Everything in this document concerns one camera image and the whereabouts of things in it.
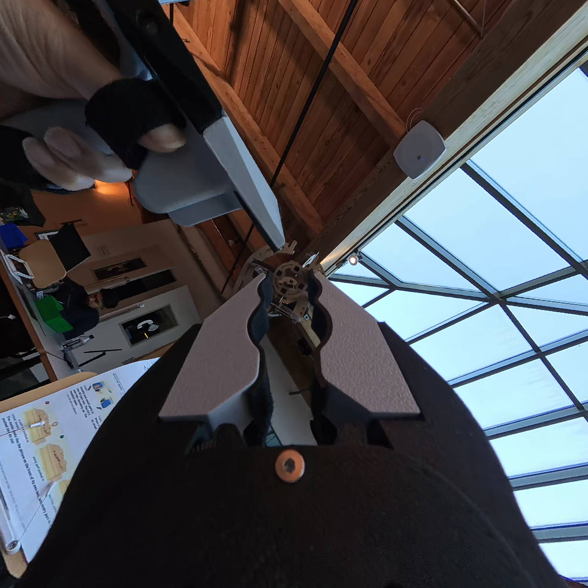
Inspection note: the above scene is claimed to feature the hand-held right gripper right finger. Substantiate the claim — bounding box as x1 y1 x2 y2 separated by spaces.
305 271 421 443

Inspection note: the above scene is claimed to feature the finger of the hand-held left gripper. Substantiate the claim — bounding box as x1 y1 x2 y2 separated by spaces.
202 111 286 252

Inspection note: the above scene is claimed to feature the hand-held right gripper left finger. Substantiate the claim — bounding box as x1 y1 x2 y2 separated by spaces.
158 275 276 445

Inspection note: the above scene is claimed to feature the small wooden model assembly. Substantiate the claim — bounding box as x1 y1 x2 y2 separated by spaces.
233 241 326 324

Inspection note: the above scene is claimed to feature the person's left hand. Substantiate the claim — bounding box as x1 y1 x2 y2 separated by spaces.
22 125 187 192

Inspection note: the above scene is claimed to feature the white door with window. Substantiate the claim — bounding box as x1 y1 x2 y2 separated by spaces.
73 285 203 368

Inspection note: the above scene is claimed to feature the laminated instruction sheet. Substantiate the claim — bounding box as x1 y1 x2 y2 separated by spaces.
0 358 159 563

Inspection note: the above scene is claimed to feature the black board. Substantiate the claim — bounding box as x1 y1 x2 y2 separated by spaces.
48 223 92 273

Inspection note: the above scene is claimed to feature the wooden display board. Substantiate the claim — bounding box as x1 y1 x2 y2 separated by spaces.
0 371 98 579

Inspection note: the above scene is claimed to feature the glass skylight window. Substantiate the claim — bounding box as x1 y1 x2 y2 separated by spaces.
322 60 588 580

